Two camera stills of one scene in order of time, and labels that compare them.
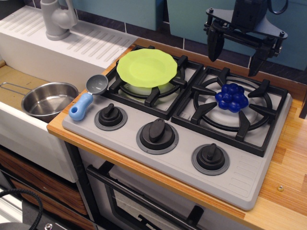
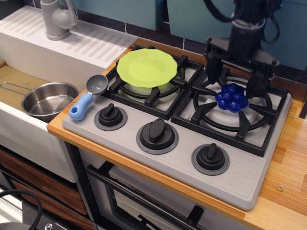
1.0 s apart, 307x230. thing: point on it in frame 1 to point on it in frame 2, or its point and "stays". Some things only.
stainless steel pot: x=46 y=100 stays
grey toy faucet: x=58 y=21 stays
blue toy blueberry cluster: x=232 y=97 stays
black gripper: x=247 y=23 to x=244 y=44
